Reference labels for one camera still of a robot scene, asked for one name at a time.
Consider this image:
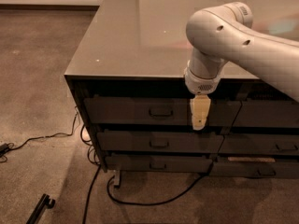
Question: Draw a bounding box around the black metal bracket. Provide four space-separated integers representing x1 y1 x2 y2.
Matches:
26 194 55 224

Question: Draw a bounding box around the thick black floor cable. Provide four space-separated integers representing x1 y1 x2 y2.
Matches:
106 165 213 207

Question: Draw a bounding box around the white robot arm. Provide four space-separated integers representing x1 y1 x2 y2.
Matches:
184 2 299 131

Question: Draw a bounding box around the black cable to floor edge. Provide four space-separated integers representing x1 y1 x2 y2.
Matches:
81 164 102 224

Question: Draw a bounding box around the dark drawer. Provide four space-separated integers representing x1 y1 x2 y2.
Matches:
97 131 223 153
83 96 242 127
219 134 299 155
234 101 299 128
210 157 299 179
106 155 212 173

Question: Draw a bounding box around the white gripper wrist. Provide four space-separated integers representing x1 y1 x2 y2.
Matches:
184 67 221 131

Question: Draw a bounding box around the thin black cable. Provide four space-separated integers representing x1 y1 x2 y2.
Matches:
6 106 79 152

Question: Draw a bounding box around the black power adapter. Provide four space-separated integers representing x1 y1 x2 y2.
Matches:
0 144 9 156

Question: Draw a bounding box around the dark drawer cabinet glossy top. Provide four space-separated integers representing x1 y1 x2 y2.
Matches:
64 0 299 175

